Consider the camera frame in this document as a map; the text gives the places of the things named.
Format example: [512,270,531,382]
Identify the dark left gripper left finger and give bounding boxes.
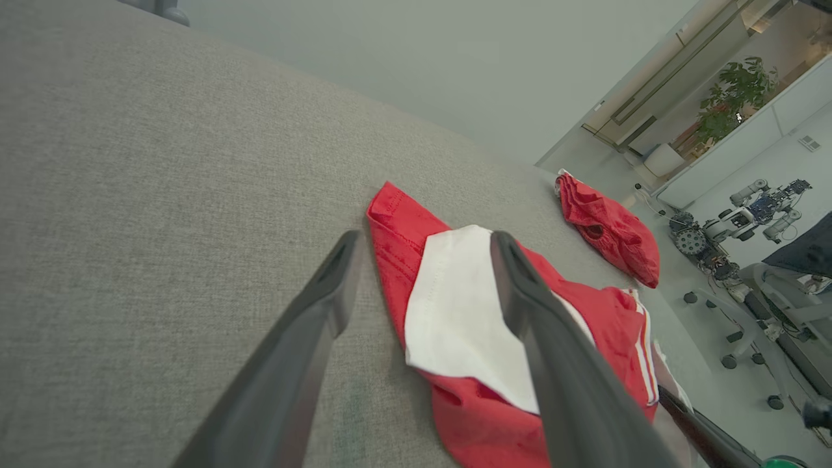
[172,229,365,468]

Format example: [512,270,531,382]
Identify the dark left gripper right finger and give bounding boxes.
[489,231,680,468]

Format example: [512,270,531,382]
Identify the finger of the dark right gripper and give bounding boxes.
[656,385,762,468]

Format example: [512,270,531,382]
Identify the red white basketball jersey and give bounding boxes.
[366,181,695,468]

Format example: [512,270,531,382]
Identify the red white-striped shorts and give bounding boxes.
[554,170,661,289]

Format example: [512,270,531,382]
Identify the dark blue chair seat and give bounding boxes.
[762,211,832,279]

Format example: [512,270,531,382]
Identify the grey background robot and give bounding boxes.
[669,179,813,277]

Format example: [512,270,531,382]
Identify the white plant pot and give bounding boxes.
[643,143,687,178]

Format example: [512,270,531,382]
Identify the white low cabinet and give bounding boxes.
[653,55,832,210]

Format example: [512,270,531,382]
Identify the green potted plant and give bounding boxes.
[695,57,781,144]

